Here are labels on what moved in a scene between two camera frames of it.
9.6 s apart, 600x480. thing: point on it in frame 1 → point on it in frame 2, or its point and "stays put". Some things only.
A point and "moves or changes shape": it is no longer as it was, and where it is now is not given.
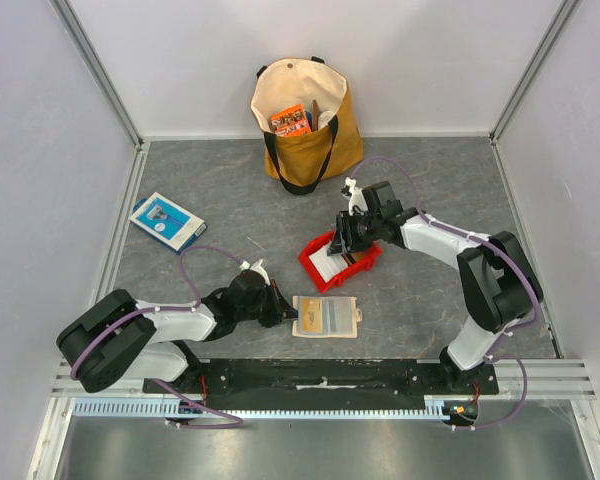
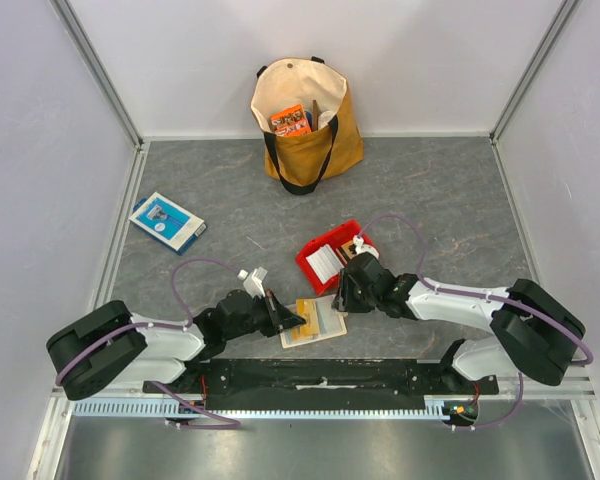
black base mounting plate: x=322 y=384 stays put
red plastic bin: x=372 y=255 stays put
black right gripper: x=345 y=232 → x=345 y=292
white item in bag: x=324 y=118 stays put
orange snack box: x=291 y=122 stays put
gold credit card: x=311 y=315 moves or changes shape
